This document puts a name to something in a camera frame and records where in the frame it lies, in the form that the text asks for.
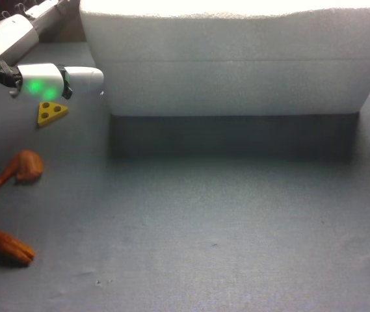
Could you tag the orange toy chicken drumstick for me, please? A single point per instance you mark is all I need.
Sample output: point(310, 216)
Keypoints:
point(28, 167)

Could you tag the yellow toy cheese wedge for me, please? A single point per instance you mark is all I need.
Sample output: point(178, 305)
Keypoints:
point(54, 112)

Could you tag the white foam lid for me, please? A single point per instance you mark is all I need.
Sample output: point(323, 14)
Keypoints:
point(236, 35)

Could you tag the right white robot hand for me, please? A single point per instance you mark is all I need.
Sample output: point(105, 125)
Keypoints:
point(12, 35)

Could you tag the styrofoam tray with round wells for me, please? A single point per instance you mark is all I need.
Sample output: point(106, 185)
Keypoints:
point(236, 87)

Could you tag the grey table cloth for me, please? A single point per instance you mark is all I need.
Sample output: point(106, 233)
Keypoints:
point(204, 227)

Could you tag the brown ridged toy bread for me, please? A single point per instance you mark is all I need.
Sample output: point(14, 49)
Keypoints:
point(9, 247)

